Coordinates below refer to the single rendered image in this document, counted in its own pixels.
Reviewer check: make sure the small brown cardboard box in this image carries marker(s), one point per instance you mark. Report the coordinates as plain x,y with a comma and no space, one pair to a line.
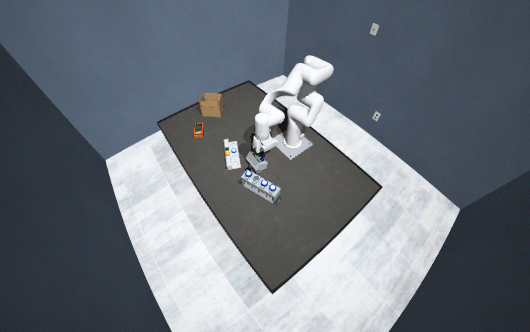
211,108

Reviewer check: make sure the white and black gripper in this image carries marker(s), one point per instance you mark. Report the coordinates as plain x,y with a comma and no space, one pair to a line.
257,146

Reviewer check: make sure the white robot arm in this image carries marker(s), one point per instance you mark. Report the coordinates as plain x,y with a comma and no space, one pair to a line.
269,115

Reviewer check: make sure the white control panel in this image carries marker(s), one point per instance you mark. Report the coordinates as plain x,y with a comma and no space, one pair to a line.
256,162

